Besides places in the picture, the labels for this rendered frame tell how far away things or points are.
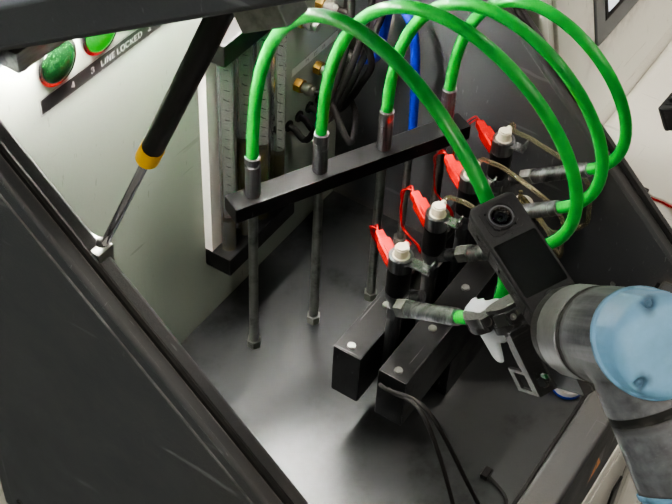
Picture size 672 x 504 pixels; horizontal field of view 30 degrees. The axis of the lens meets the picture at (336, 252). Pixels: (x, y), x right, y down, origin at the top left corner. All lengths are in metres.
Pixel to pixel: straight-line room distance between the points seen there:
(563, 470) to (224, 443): 0.45
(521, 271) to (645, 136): 0.79
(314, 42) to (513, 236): 0.63
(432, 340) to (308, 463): 0.22
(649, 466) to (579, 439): 0.54
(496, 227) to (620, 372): 0.23
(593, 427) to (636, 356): 0.61
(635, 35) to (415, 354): 0.63
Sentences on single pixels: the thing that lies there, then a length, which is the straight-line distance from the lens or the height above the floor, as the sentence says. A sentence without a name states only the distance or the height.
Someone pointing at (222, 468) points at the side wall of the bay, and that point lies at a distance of 1.16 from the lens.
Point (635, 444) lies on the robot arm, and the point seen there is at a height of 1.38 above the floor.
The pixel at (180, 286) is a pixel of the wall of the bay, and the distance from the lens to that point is 1.59.
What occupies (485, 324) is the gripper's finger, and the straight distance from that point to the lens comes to 1.09.
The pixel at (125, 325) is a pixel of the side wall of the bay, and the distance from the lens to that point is 1.11.
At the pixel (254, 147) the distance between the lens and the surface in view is 1.40.
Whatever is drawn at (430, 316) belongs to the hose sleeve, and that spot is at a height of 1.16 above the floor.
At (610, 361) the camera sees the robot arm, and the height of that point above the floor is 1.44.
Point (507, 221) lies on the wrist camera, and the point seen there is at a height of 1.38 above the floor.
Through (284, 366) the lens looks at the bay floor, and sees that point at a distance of 1.63.
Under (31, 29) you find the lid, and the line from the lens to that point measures 0.90.
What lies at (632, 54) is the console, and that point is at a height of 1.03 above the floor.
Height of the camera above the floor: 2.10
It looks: 46 degrees down
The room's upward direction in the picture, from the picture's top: 3 degrees clockwise
